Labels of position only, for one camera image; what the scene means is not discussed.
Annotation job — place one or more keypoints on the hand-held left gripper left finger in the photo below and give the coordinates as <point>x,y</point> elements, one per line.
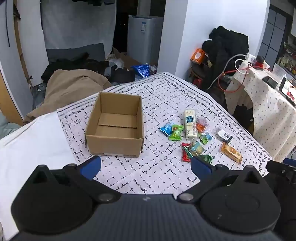
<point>91,165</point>

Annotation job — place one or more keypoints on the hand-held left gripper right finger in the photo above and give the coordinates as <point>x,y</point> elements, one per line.
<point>201,165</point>

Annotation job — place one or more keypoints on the dark green snack packet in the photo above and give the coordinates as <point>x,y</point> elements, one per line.
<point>207,158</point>

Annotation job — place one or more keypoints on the teal gold snack packet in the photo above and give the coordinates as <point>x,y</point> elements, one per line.
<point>196,149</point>

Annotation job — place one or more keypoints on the red snack bar packet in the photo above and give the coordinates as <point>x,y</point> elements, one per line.
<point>185,154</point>

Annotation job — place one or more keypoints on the small green blue packet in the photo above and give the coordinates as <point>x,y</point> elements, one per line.
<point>204,139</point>

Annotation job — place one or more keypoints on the cardboard box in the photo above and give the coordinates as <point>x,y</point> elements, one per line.
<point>115,146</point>

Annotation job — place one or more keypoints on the orange biscuit packet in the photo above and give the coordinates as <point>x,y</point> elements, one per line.
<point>231,153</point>

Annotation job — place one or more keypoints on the black white snack packet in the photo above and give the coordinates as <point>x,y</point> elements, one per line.
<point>223,135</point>

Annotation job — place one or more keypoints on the small orange candy packet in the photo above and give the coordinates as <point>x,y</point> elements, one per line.
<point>200,128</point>

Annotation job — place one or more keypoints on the bright green snack packet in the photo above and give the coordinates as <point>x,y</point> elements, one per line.
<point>175,135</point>

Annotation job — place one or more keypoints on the long cream wafer packet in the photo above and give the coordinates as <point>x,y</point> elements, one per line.
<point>190,127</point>

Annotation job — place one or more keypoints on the clear pink candy packet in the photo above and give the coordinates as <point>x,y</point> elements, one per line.
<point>202,120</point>

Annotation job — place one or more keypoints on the blue snack packet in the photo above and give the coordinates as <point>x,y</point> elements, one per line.
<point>166,129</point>

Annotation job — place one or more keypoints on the floral tablecloth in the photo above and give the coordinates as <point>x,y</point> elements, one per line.
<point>266,111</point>

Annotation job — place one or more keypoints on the plain white sheet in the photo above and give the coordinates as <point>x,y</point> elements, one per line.
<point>34,143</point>

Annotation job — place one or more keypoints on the grid-print white tablecloth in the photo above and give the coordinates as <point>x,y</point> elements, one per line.
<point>161,99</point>

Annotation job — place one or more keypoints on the black tablet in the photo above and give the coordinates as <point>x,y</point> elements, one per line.
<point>288,89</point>

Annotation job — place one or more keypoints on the tan blanket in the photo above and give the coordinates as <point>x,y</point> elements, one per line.
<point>69,85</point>

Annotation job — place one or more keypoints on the black phone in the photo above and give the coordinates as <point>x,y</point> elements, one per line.
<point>270,81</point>

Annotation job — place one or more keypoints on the black garment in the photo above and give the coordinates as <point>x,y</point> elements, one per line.
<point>122,75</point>

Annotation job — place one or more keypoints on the black clothes pile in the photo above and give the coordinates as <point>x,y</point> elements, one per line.
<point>69,64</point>

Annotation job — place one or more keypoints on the white plastic bag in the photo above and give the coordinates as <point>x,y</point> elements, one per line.
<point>115,60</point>

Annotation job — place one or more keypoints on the blue foil bag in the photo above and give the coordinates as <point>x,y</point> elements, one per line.
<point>141,70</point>

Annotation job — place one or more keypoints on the orange tissue box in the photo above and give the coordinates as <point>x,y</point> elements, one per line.
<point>196,56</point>

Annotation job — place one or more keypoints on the red black figurine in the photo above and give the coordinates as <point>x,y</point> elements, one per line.
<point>259,59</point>

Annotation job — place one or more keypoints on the flattened cardboard sheet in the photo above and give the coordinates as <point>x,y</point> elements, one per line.
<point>127,60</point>

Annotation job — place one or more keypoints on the cluttered shelf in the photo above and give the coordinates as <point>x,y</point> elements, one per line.
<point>289,58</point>

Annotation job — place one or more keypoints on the white power strip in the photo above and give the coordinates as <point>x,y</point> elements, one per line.
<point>251,58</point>

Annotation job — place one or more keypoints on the dark grey mat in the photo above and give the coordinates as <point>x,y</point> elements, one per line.
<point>76,52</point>

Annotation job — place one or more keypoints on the black fluffy coat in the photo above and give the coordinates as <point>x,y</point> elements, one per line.
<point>222,46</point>

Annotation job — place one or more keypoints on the white wardrobe door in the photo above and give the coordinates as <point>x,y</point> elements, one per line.
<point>30,46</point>

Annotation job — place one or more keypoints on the dark glass panel door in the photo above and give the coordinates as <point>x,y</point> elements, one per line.
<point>272,34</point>

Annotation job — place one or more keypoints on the white refrigerator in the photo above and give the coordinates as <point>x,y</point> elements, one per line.
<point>143,41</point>

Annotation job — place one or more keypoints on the white hanging sheet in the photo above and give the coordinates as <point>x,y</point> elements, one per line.
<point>76,23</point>

